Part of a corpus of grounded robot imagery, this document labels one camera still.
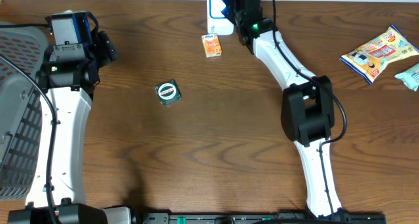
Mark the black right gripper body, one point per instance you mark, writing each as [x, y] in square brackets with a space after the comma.
[235, 16]

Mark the light green snack packet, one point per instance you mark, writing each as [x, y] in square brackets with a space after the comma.
[409, 77]

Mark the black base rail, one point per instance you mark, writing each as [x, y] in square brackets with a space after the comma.
[280, 218]

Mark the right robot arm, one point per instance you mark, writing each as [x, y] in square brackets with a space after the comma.
[308, 102]

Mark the grey plastic basket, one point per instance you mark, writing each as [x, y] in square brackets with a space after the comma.
[21, 117]

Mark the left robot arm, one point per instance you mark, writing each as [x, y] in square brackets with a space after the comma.
[46, 96]

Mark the orange tissue pack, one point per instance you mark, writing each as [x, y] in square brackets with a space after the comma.
[211, 44]

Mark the yellow chips bag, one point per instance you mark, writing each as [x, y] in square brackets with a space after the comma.
[372, 58]

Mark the dark green small box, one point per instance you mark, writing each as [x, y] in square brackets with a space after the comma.
[168, 92]

